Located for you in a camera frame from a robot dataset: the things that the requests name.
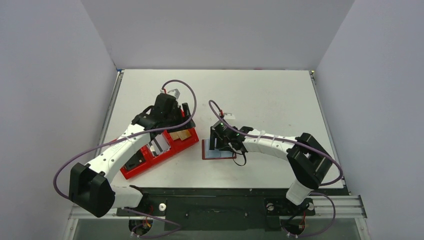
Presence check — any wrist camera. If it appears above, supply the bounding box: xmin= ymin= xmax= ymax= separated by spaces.
xmin=223 ymin=112 xmax=236 ymax=121
xmin=167 ymin=89 xmax=181 ymax=99

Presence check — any gold brown card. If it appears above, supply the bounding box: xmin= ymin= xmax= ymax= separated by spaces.
xmin=169 ymin=129 xmax=192 ymax=141

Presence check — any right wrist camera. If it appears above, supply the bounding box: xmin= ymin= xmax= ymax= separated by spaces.
xmin=223 ymin=112 xmax=236 ymax=121

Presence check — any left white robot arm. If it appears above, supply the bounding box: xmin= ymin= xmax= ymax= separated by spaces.
xmin=68 ymin=89 xmax=198 ymax=218

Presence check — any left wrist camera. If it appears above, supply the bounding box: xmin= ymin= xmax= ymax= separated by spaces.
xmin=167 ymin=89 xmax=181 ymax=99

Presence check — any red plastic compartment tray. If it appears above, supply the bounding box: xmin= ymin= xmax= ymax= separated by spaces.
xmin=120 ymin=127 xmax=199 ymax=180

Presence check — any black card in tray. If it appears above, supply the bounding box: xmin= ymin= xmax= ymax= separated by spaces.
xmin=123 ymin=149 xmax=146 ymax=171

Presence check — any red leather card holder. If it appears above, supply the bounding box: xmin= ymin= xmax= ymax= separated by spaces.
xmin=201 ymin=138 xmax=237 ymax=160

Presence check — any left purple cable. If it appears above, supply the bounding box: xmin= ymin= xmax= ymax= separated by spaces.
xmin=53 ymin=79 xmax=198 ymax=233

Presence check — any silver striped card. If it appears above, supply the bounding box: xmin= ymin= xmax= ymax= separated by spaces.
xmin=146 ymin=133 xmax=171 ymax=157

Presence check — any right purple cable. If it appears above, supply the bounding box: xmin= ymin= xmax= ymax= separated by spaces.
xmin=208 ymin=99 xmax=345 ymax=239

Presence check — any aluminium rail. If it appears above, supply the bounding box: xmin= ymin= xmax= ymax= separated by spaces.
xmin=68 ymin=195 xmax=367 ymax=220

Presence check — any purple cable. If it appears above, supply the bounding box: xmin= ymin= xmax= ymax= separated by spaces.
xmin=53 ymin=79 xmax=198 ymax=233
xmin=208 ymin=99 xmax=345 ymax=239

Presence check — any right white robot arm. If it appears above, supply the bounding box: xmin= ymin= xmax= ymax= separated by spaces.
xmin=209 ymin=121 xmax=333 ymax=214

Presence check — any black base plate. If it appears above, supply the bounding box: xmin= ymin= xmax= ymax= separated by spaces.
xmin=116 ymin=189 xmax=325 ymax=235

